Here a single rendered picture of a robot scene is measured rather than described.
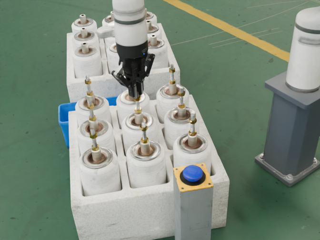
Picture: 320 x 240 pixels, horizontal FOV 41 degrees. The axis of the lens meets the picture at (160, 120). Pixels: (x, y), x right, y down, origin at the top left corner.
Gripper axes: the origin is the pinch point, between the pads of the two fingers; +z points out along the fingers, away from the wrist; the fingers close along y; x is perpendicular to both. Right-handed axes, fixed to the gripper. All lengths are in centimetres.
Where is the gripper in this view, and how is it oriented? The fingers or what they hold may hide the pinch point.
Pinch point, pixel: (135, 89)
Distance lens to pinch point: 108.0
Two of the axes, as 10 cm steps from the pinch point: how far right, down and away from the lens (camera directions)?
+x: -7.5, -3.8, 5.4
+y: 6.6, -4.8, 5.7
